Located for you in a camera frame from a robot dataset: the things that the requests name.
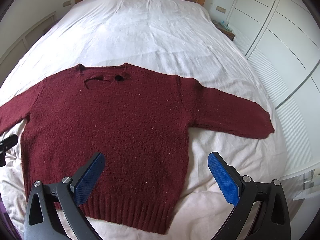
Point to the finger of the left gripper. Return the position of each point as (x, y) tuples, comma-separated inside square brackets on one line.
[(6, 145)]

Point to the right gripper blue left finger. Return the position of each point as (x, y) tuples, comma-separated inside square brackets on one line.
[(41, 218)]

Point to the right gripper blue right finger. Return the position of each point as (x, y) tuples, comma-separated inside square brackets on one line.
[(272, 219)]

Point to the dark red knit sweater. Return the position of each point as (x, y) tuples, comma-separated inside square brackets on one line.
[(139, 120)]

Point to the wooden nightstand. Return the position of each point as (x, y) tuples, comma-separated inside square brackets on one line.
[(225, 31)]

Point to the white wardrobe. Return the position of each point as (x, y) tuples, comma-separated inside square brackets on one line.
[(280, 40)]

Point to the white bed sheet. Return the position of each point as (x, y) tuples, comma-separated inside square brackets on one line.
[(171, 37)]

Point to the left wall socket plate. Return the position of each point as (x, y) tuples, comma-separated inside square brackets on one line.
[(67, 3)]

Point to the wall socket plate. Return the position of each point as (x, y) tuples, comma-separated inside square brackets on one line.
[(221, 9), (67, 3)]

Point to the right wall socket plate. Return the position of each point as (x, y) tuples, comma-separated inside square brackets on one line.
[(221, 9)]

